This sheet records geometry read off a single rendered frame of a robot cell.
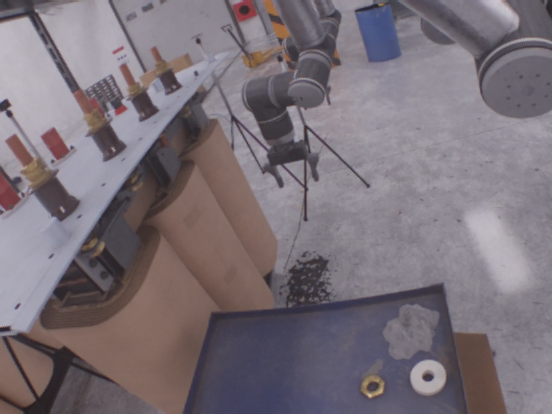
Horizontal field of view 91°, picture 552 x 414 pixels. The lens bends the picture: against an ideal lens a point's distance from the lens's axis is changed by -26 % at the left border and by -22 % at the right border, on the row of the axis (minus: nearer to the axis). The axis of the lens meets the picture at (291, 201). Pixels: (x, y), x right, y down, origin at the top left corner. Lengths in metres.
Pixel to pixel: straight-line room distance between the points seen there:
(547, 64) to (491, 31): 0.12
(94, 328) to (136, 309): 0.13
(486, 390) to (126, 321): 0.90
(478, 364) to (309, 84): 0.84
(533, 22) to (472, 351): 0.74
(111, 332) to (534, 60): 1.16
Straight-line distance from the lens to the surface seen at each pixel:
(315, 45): 1.06
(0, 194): 1.26
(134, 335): 1.00
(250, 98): 1.06
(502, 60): 0.71
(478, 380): 0.86
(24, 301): 0.62
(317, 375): 0.80
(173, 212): 1.23
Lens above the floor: 1.58
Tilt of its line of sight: 34 degrees down
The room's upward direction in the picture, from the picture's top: 23 degrees counter-clockwise
